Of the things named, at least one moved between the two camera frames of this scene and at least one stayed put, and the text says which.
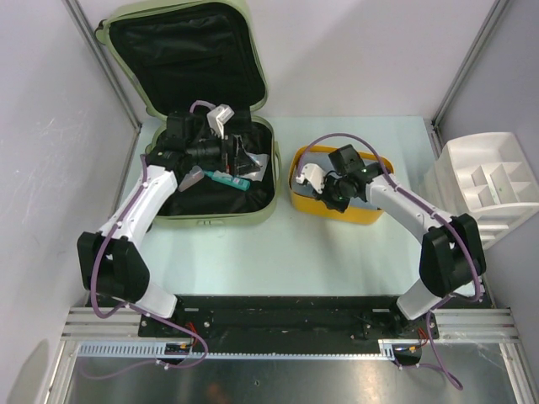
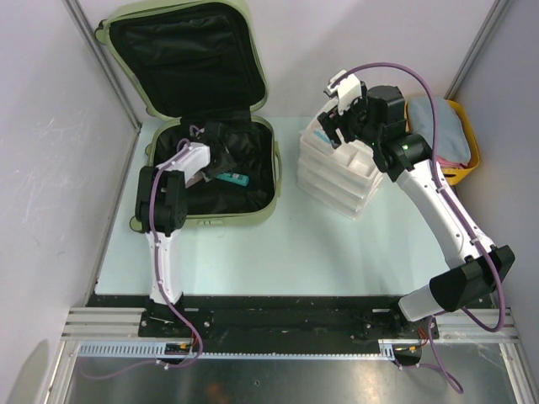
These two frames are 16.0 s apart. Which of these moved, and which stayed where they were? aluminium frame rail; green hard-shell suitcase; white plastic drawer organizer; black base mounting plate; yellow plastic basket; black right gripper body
Moved: white plastic drawer organizer; yellow plastic basket; black right gripper body
Stayed: black base mounting plate; green hard-shell suitcase; aluminium frame rail
